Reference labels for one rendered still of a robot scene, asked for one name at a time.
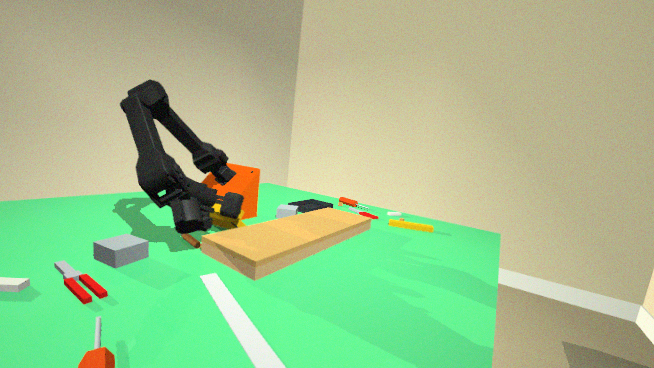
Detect white flat strip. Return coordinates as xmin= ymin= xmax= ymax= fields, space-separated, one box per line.
xmin=200 ymin=272 xmax=286 ymax=368

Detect red-handled pliers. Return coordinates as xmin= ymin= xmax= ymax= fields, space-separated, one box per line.
xmin=348 ymin=207 xmax=379 ymax=220
xmin=54 ymin=261 xmax=107 ymax=304

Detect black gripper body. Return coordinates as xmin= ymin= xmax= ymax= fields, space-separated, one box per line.
xmin=196 ymin=182 xmax=245 ymax=219

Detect orange-handled awl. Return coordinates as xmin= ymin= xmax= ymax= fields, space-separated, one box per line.
xmin=78 ymin=316 xmax=115 ymax=368
xmin=339 ymin=197 xmax=370 ymax=209

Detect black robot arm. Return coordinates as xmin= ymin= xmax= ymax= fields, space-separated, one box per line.
xmin=119 ymin=79 xmax=237 ymax=234

